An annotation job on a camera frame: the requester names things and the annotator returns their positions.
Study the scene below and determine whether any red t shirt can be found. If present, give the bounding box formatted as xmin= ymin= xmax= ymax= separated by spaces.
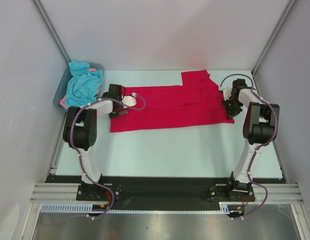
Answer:
xmin=110 ymin=70 xmax=234 ymax=133

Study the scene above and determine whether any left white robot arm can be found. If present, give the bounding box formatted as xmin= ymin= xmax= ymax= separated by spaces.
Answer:
xmin=63 ymin=84 xmax=128 ymax=200

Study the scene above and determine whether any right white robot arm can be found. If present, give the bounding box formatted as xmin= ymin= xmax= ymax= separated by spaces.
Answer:
xmin=219 ymin=78 xmax=280 ymax=201

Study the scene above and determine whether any cyan t shirt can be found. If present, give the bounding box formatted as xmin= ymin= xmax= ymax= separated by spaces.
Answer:
xmin=66 ymin=60 xmax=106 ymax=108

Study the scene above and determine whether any grey plastic bin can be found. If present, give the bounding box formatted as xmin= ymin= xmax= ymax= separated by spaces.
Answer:
xmin=53 ymin=61 xmax=105 ymax=111

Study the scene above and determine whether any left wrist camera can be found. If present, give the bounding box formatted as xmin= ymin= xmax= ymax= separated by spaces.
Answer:
xmin=122 ymin=92 xmax=137 ymax=107

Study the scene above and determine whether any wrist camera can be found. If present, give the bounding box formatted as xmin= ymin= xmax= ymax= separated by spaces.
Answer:
xmin=218 ymin=86 xmax=232 ymax=101
xmin=122 ymin=92 xmax=137 ymax=107

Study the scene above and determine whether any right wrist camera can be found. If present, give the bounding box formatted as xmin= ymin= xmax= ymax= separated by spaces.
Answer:
xmin=218 ymin=86 xmax=232 ymax=101

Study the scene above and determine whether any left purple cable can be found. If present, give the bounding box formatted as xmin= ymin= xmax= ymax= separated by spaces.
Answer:
xmin=42 ymin=92 xmax=147 ymax=227

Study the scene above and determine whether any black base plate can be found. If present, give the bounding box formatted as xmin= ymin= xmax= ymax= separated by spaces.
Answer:
xmin=45 ymin=174 xmax=284 ymax=212

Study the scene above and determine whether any aluminium frame rail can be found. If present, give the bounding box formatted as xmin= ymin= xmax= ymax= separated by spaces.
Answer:
xmin=30 ymin=183 xmax=303 ymax=205

